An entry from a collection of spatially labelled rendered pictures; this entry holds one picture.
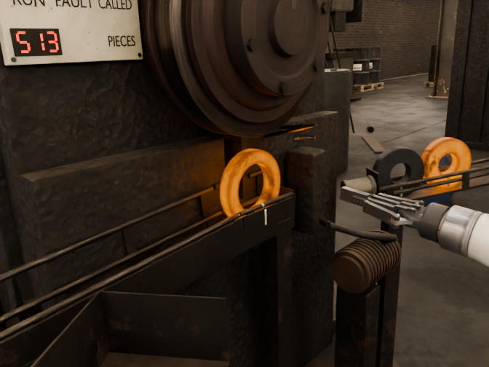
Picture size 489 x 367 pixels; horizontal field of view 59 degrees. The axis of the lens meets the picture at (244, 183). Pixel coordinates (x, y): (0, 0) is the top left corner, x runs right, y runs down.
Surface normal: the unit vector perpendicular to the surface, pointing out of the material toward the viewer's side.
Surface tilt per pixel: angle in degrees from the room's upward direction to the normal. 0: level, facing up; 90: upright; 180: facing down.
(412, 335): 0
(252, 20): 90
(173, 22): 90
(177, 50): 90
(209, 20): 86
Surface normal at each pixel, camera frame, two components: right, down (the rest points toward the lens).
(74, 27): 0.72, 0.18
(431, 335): -0.04, -0.95
